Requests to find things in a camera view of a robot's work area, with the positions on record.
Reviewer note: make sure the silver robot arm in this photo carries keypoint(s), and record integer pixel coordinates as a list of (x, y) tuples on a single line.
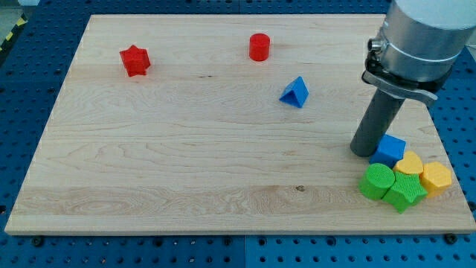
[(414, 51)]

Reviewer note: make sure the blue triangle block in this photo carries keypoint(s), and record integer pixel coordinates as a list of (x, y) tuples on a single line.
[(296, 93)]

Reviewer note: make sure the light wooden board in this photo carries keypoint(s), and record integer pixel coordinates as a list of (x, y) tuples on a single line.
[(202, 145)]

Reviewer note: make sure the red cylinder block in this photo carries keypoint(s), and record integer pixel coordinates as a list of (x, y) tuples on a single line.
[(259, 47)]

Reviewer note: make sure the red star block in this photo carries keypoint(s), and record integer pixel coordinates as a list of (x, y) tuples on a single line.
[(135, 60)]

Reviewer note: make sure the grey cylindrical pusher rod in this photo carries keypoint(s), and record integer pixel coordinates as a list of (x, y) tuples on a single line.
[(379, 115)]

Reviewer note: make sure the green cylinder block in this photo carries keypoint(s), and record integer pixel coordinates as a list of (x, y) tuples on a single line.
[(376, 181)]

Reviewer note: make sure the blue cube block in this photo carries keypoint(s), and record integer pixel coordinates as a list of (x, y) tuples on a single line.
[(389, 151)]

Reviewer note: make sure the yellow heart block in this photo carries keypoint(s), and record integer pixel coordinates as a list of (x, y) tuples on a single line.
[(411, 163)]

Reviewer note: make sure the green star block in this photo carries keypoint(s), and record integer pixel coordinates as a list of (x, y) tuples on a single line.
[(405, 192)]

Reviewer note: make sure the yellow hexagon block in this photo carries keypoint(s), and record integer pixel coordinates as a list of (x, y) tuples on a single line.
[(435, 178)]

